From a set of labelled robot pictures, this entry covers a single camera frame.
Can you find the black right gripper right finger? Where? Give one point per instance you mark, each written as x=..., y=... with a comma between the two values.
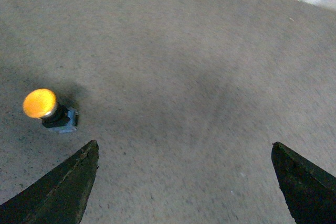
x=309, y=191

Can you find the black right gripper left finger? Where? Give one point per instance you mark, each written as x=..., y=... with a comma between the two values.
x=61, y=195

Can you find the yellow push button switch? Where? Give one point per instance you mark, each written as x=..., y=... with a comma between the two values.
x=42, y=104

